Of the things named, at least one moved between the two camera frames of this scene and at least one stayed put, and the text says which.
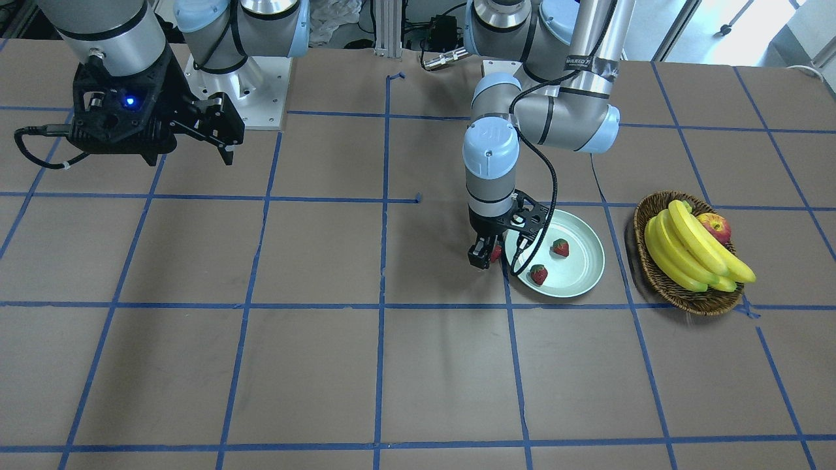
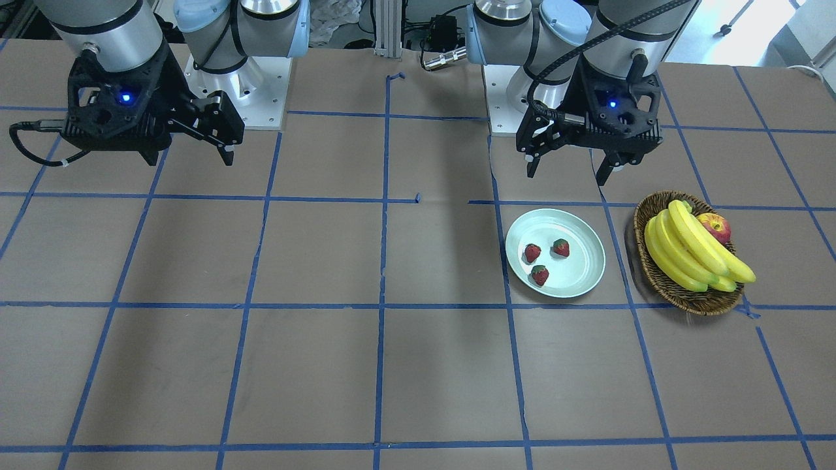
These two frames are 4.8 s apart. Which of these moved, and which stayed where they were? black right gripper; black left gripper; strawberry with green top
Moved: black left gripper
Stayed: black right gripper; strawberry with green top
